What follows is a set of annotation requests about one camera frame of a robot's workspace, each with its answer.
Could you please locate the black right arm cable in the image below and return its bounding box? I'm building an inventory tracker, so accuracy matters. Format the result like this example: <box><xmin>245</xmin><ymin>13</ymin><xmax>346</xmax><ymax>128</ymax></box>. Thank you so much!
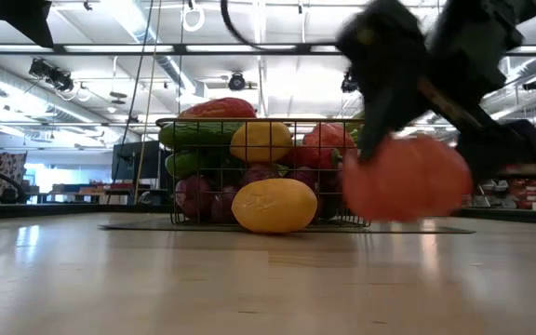
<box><xmin>220</xmin><ymin>0</ymin><xmax>297</xmax><ymax>51</ymax></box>

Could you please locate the black overhead light bar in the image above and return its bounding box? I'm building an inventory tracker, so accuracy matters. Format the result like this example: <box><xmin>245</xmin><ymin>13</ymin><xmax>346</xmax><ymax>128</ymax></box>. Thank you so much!
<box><xmin>0</xmin><ymin>43</ymin><xmax>536</xmax><ymax>56</ymax></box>

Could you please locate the thin tan hanging rope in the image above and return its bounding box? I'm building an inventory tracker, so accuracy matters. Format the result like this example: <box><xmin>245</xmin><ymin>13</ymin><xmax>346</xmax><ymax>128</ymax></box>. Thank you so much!
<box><xmin>132</xmin><ymin>0</ymin><xmax>164</xmax><ymax>205</ymax></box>

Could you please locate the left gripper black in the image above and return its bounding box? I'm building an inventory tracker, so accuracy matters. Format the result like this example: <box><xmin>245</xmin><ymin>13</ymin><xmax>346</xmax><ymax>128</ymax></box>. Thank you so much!
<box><xmin>0</xmin><ymin>0</ymin><xmax>56</xmax><ymax>49</ymax></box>

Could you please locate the black ceiling spotlight cluster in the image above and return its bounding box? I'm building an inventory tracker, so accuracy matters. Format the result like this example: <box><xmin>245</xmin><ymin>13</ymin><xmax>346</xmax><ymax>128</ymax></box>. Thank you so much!
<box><xmin>28</xmin><ymin>58</ymin><xmax>76</xmax><ymax>93</ymax></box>

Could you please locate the orange-red mini pumpkin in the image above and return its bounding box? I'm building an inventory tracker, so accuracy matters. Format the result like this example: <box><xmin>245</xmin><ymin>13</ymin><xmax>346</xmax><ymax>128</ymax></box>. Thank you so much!
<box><xmin>341</xmin><ymin>133</ymin><xmax>475</xmax><ymax>223</ymax></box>
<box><xmin>290</xmin><ymin>122</ymin><xmax>358</xmax><ymax>169</ymax></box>

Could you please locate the long red pepper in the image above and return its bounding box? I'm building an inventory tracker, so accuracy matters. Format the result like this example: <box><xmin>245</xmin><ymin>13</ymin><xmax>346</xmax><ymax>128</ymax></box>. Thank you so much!
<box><xmin>177</xmin><ymin>96</ymin><xmax>259</xmax><ymax>120</ymax></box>

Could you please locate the yellow lemon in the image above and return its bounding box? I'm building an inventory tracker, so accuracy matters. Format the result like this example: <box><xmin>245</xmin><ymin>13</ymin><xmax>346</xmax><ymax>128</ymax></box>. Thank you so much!
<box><xmin>229</xmin><ymin>121</ymin><xmax>294</xmax><ymax>163</ymax></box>

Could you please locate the green cucumber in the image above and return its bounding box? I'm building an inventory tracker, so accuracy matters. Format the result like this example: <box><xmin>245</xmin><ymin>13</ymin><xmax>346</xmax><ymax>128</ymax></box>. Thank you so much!
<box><xmin>158</xmin><ymin>121</ymin><xmax>246</xmax><ymax>151</ymax></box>
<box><xmin>164</xmin><ymin>149</ymin><xmax>225</xmax><ymax>181</ymax></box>

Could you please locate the thin black hanging cable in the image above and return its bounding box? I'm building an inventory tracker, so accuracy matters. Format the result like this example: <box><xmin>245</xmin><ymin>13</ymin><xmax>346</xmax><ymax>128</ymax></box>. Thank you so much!
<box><xmin>109</xmin><ymin>0</ymin><xmax>155</xmax><ymax>185</ymax></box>

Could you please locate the yellow oblong mango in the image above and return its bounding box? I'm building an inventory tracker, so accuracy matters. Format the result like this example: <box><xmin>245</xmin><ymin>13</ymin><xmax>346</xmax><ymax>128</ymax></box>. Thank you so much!
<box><xmin>230</xmin><ymin>178</ymin><xmax>319</xmax><ymax>235</ymax></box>

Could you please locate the white cable loop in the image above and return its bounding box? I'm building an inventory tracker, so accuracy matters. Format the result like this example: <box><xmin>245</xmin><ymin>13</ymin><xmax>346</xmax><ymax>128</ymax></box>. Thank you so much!
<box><xmin>181</xmin><ymin>3</ymin><xmax>207</xmax><ymax>34</ymax></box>

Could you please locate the floral patterned cushion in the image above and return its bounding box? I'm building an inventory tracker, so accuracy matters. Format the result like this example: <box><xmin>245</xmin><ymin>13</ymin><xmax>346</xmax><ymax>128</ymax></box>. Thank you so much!
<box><xmin>0</xmin><ymin>151</ymin><xmax>28</xmax><ymax>196</ymax></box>

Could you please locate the wire produce basket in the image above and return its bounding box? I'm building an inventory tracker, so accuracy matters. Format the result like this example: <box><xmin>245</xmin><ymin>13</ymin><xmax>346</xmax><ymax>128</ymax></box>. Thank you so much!
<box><xmin>154</xmin><ymin>116</ymin><xmax>372</xmax><ymax>229</ymax></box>

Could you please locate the storage shelf with red items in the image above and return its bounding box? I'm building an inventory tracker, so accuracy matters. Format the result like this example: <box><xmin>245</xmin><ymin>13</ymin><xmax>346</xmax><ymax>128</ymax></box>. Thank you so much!
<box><xmin>462</xmin><ymin>174</ymin><xmax>536</xmax><ymax>211</ymax></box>

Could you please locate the round black overhead camera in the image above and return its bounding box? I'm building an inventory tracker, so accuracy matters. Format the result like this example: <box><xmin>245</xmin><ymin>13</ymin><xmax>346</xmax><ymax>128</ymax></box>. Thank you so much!
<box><xmin>227</xmin><ymin>72</ymin><xmax>248</xmax><ymax>92</ymax></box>

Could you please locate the black computer monitor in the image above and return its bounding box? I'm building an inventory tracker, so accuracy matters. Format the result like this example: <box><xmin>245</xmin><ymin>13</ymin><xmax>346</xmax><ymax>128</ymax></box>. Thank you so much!
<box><xmin>111</xmin><ymin>140</ymin><xmax>172</xmax><ymax>192</ymax></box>

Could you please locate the black camera with cable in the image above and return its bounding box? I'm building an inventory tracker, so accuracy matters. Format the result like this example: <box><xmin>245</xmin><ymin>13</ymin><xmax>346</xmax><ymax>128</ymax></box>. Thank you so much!
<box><xmin>340</xmin><ymin>69</ymin><xmax>360</xmax><ymax>94</ymax></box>

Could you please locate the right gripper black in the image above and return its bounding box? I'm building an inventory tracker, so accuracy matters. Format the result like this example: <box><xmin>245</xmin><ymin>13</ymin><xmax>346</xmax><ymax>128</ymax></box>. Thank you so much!
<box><xmin>336</xmin><ymin>0</ymin><xmax>536</xmax><ymax>181</ymax></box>

